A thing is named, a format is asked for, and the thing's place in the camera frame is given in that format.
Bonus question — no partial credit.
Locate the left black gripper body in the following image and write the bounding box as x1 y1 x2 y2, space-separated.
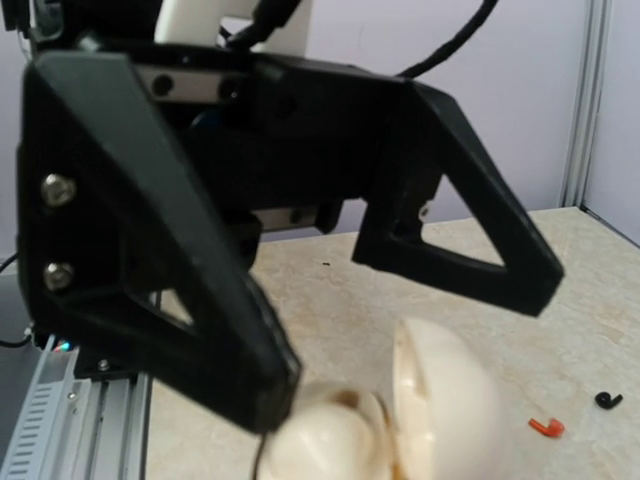
19 42 440 235

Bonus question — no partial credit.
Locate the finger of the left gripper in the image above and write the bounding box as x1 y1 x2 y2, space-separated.
18 51 301 434
352 82 564 317

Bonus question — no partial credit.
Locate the white earbud charging case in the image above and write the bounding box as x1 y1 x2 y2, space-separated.
253 317 506 479

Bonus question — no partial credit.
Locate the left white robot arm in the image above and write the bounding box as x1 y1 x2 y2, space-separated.
2 1 564 434

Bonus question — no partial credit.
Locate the black ear hook far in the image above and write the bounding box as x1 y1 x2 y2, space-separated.
594 391 624 410

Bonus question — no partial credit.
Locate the red ear hook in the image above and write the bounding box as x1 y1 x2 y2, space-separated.
528 418 565 438

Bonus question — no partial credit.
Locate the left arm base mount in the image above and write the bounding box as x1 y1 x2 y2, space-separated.
73 346 146 382

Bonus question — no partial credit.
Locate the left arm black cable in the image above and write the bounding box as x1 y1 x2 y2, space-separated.
217 0 501 79

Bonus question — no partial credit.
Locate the right aluminium frame post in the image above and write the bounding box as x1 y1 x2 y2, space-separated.
560 0 614 207

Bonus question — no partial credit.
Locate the front aluminium rail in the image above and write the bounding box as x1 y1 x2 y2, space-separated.
1 336 152 479

